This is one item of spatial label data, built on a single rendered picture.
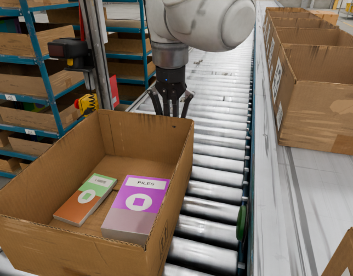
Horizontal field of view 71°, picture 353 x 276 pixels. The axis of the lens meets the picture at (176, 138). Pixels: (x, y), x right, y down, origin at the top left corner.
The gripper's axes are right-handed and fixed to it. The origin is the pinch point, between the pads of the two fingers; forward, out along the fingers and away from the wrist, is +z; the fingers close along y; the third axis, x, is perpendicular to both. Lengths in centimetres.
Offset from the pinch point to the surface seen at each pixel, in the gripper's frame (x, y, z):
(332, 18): -831, -248, 55
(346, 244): 42, -29, -18
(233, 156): -9.8, -18.5, 11.9
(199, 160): -3.8, -8.0, 11.2
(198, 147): -10.7, -6.5, 10.9
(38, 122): -35, 87, 27
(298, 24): -116, -45, -16
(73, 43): -5.4, 31.0, -22.6
